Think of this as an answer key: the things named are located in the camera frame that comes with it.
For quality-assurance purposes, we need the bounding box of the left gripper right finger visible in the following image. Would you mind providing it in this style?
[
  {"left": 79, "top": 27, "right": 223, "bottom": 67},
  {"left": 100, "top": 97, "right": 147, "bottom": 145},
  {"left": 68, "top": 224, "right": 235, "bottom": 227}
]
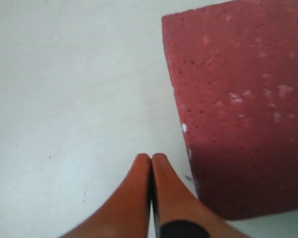
[{"left": 152, "top": 153, "right": 241, "bottom": 238}]

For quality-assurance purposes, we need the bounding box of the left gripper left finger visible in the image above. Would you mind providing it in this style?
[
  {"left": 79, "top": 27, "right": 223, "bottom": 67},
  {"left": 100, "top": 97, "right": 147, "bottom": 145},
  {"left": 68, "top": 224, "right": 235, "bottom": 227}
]
[{"left": 62, "top": 154, "right": 151, "bottom": 238}]

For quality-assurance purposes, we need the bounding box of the red brick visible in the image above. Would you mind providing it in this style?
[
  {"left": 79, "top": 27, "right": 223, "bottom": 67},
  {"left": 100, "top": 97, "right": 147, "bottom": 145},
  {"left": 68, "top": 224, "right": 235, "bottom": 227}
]
[{"left": 161, "top": 0, "right": 298, "bottom": 220}]

